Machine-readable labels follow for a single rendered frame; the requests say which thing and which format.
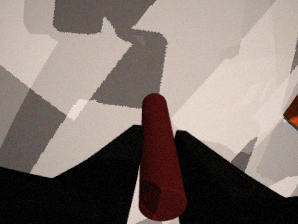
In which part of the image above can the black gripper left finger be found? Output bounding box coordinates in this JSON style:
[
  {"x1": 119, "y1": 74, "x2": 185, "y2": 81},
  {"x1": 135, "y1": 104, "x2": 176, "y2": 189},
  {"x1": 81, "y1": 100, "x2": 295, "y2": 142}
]
[{"x1": 0, "y1": 124, "x2": 144, "y2": 224}]

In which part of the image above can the dark red peg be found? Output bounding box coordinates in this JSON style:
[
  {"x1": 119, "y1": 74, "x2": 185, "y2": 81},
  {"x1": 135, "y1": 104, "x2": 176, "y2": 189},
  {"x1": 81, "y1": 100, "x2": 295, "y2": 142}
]
[{"x1": 138, "y1": 93, "x2": 188, "y2": 221}]

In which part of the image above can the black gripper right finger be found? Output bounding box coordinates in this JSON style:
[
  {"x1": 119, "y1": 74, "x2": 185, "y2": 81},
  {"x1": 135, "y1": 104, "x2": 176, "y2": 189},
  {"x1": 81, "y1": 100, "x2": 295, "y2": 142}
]
[{"x1": 174, "y1": 129, "x2": 298, "y2": 224}]

